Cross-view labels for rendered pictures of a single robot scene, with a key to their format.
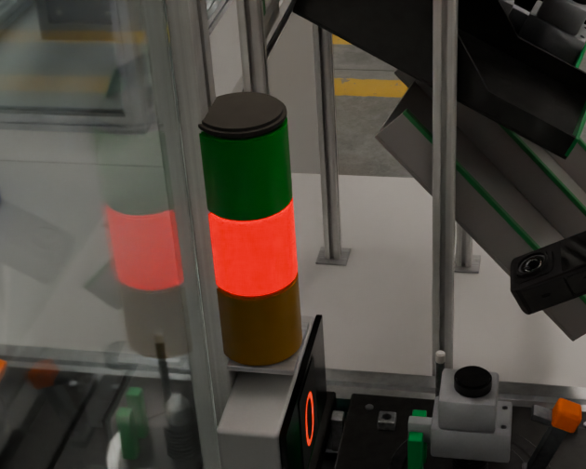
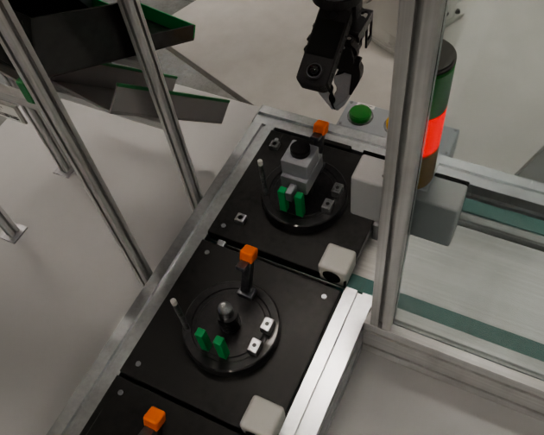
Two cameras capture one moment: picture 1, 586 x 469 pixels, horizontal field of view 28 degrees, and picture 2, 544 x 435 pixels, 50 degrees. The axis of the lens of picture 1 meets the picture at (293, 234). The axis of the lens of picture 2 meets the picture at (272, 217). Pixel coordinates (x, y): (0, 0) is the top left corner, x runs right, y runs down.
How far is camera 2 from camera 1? 0.73 m
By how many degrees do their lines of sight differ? 53
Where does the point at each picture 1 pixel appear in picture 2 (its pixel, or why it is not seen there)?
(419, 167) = (136, 108)
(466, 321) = (118, 181)
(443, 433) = (309, 179)
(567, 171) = not seen: hidden behind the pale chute
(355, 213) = not seen: outside the picture
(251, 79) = (67, 136)
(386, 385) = (202, 216)
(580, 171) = not seen: hidden behind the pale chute
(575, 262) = (332, 51)
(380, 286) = (60, 214)
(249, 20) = (49, 101)
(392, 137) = (118, 104)
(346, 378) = (187, 233)
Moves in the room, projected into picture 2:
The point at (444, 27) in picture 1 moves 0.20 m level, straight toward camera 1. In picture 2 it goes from (134, 12) to (283, 38)
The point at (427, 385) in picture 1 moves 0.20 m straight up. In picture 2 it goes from (211, 197) to (186, 113)
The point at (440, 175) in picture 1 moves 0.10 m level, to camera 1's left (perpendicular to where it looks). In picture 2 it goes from (164, 97) to (141, 148)
